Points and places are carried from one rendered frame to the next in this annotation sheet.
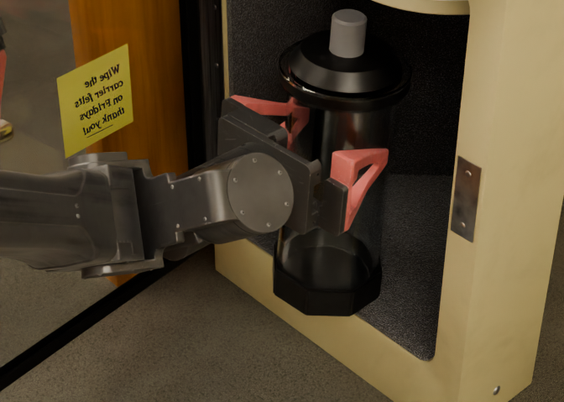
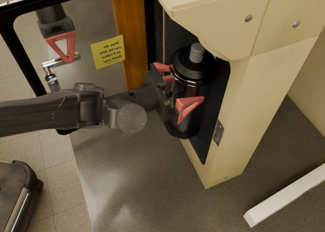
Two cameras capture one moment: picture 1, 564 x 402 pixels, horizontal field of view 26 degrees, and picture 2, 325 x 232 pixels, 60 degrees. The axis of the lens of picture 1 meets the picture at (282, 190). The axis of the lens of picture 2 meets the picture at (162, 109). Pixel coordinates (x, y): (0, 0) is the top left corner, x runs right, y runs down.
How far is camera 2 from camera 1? 0.46 m
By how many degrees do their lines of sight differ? 22
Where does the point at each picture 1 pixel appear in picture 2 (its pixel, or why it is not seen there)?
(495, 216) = (229, 141)
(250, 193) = (126, 118)
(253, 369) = (156, 140)
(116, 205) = (83, 106)
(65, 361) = not seen: hidden behind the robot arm
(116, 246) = (77, 124)
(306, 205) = (163, 114)
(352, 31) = (197, 54)
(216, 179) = (112, 112)
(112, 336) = not seen: hidden behind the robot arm
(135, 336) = not seen: hidden behind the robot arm
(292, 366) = (168, 143)
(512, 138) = (240, 120)
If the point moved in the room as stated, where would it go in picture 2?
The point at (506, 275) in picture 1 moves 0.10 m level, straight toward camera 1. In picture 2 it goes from (233, 154) to (211, 191)
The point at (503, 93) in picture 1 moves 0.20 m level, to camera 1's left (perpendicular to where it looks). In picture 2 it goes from (237, 107) to (125, 76)
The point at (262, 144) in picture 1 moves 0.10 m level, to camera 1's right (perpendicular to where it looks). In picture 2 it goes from (154, 87) to (200, 100)
